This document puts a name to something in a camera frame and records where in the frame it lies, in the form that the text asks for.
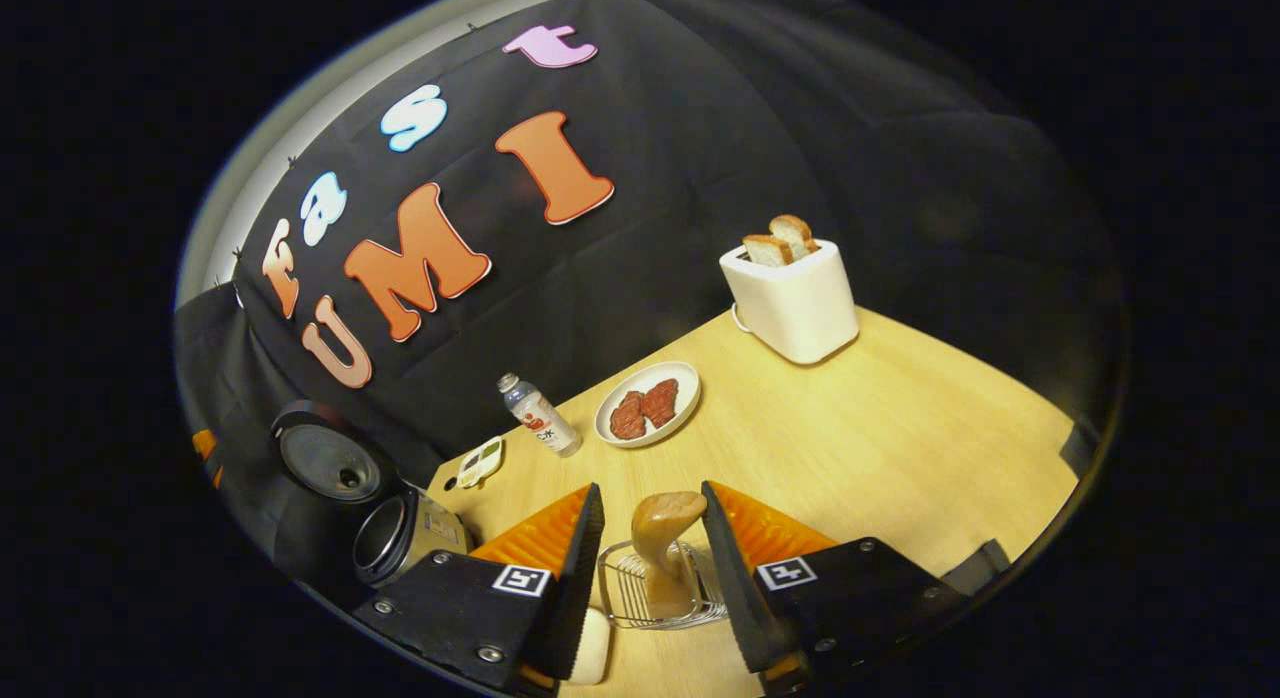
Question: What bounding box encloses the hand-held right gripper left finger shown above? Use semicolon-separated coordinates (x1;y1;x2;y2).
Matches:
352;483;606;694

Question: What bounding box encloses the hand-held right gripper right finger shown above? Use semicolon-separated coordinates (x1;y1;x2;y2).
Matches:
700;481;966;694

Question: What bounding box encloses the metal wire chopstick holder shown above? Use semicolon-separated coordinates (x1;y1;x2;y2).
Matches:
597;539;729;631

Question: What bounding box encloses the wooden spoon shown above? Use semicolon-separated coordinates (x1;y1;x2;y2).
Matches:
631;491;708;619

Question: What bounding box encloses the dark grey rice cooker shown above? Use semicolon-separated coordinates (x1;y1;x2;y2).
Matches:
270;399;473;589

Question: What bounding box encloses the white divided bean dish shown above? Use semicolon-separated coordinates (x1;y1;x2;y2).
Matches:
455;436;505;490

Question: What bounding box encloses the clear water bottle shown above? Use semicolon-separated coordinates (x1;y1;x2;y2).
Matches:
497;373;583;459

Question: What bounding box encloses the red meat piece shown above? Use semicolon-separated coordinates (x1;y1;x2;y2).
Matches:
609;391;647;441
641;378;680;429

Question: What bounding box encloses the white round plate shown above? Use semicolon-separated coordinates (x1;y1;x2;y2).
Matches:
594;361;702;449

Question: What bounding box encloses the black tape patch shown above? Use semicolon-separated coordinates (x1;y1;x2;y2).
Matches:
944;539;1013;597

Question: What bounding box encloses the white toaster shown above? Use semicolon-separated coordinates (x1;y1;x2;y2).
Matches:
719;238;860;366

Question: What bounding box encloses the black backdrop cloth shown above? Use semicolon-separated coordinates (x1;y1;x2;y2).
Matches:
175;0;1126;579

